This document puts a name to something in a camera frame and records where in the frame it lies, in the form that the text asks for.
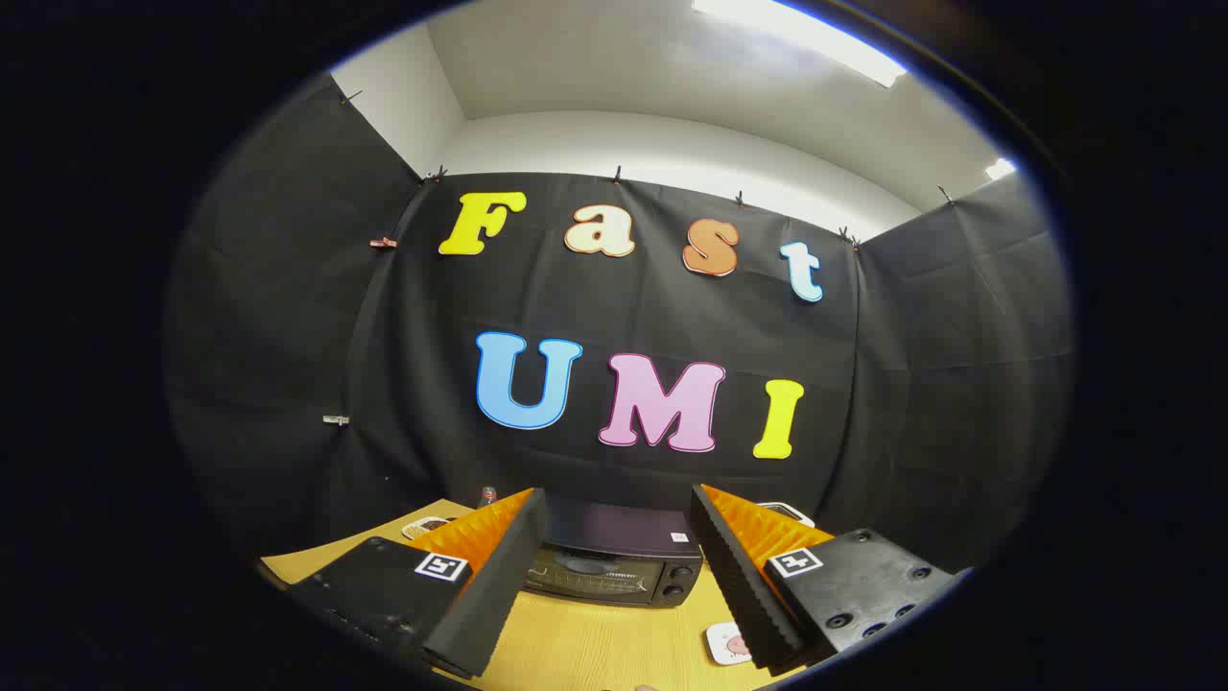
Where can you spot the clear plastic bottle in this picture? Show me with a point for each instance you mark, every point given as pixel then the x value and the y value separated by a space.
pixel 487 497

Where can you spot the white divided snack dish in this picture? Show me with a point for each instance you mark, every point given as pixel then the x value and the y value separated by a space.
pixel 422 528

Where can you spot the pink round food slice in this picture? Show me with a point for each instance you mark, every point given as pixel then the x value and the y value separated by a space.
pixel 737 645

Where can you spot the white square plate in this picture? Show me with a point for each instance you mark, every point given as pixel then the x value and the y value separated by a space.
pixel 718 637

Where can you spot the black toaster oven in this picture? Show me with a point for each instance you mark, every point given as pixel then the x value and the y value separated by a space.
pixel 624 537

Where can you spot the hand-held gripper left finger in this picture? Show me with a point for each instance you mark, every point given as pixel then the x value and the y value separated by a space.
pixel 499 595

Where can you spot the small ceiling light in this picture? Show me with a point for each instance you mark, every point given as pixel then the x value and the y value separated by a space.
pixel 1000 169

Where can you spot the long ceiling light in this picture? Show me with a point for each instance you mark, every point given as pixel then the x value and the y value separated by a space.
pixel 815 38

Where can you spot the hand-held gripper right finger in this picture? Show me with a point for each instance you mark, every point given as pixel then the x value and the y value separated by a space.
pixel 743 595

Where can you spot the cream bread toaster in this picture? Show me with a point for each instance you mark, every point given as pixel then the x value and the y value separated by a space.
pixel 785 509

